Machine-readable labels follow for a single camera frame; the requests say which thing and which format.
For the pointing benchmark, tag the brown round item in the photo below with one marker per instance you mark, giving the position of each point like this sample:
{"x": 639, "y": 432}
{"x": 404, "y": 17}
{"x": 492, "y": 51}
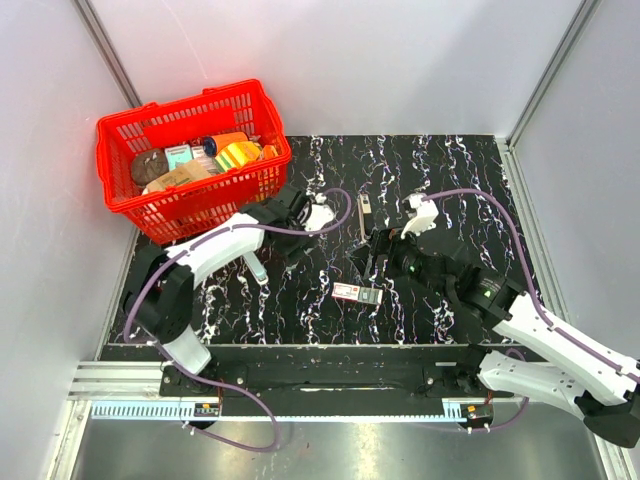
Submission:
{"x": 148, "y": 166}

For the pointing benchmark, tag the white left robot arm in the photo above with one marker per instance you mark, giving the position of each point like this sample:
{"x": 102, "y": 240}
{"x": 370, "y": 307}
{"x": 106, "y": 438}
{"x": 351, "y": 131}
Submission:
{"x": 159, "y": 293}

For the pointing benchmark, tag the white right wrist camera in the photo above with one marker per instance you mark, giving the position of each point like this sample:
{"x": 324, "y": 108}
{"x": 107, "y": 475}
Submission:
{"x": 422, "y": 213}

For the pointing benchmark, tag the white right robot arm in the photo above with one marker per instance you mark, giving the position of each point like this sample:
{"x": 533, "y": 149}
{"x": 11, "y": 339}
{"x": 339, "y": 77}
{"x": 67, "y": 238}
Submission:
{"x": 595, "y": 383}

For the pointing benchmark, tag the brown cardboard packet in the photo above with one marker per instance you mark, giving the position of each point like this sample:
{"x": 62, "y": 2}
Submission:
{"x": 183, "y": 174}

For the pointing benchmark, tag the red plastic basket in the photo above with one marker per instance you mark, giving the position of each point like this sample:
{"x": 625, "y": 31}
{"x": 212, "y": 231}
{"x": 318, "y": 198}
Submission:
{"x": 180, "y": 212}

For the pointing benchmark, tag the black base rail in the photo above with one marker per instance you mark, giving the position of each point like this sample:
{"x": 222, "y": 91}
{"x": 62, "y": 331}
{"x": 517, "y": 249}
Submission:
{"x": 334, "y": 381}

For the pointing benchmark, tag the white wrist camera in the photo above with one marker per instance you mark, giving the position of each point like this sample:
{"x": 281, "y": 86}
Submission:
{"x": 422, "y": 213}
{"x": 320, "y": 214}

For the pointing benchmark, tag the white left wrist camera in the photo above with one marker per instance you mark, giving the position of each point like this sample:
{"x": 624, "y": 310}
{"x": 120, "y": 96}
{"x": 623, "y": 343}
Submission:
{"x": 320, "y": 214}

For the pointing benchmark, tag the yellow green box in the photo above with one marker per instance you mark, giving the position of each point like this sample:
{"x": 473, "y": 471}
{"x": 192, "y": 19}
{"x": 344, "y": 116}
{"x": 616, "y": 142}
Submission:
{"x": 237, "y": 155}

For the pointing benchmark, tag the orange cylinder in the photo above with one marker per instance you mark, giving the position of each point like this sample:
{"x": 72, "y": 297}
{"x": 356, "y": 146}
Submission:
{"x": 213, "y": 144}

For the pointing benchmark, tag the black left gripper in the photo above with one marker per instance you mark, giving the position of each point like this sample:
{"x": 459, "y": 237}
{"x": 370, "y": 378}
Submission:
{"x": 292, "y": 253}

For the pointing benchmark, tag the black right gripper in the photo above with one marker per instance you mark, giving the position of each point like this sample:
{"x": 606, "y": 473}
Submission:
{"x": 385, "y": 241}

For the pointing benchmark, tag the teal small box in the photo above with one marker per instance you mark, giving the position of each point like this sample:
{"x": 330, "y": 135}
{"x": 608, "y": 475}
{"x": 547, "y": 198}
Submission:
{"x": 178, "y": 155}

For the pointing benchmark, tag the staple box with tray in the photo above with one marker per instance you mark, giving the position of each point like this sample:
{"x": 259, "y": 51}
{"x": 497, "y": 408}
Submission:
{"x": 356, "y": 293}

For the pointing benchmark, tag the dark stapler magazine part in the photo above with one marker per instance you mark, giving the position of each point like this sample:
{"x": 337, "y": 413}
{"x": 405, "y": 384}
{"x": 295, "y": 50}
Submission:
{"x": 365, "y": 216}

